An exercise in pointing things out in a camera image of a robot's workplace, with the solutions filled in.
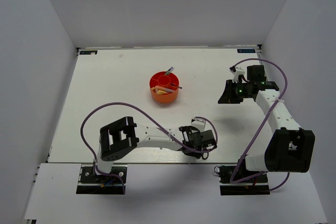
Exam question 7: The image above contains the yellow orange highlighter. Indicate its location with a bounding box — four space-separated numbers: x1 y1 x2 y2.
156 90 170 95

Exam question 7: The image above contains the blue gel pen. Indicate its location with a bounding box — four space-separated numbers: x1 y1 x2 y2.
164 67 174 76

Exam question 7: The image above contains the orange capped glue stick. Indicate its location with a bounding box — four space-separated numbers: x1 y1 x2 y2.
155 86 175 93

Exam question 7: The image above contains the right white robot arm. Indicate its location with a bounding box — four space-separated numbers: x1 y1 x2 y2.
218 65 315 182

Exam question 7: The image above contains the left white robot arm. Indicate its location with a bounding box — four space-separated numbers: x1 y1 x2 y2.
93 116 218 182

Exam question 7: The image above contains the right blue corner label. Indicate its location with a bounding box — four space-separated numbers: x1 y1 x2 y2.
237 48 256 54

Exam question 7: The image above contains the blue corner label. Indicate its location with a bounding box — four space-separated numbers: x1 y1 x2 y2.
79 50 98 55
237 48 256 54

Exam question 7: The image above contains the orange round desk organizer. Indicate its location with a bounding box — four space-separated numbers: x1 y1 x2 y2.
149 71 180 103

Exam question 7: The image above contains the left blue corner label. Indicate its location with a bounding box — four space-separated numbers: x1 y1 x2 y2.
79 50 98 55

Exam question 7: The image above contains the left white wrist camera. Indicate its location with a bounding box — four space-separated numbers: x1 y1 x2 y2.
191 118 206 132

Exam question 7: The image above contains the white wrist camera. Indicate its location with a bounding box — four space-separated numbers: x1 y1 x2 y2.
229 66 245 83
191 118 206 132

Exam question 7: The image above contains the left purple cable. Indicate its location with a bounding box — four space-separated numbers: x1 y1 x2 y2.
80 102 218 195

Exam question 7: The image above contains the purple cable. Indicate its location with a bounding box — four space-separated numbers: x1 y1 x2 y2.
80 102 218 195
230 58 291 193

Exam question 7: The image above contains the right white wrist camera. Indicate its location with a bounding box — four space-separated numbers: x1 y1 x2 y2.
229 66 245 83

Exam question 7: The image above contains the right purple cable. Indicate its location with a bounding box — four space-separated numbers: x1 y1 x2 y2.
230 58 291 193

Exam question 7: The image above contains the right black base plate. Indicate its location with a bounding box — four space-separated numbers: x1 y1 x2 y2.
214 165 270 196

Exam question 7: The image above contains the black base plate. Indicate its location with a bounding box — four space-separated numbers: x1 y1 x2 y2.
76 165 128 195
214 165 270 196

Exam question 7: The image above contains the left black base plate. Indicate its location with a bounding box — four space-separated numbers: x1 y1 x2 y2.
76 165 128 195

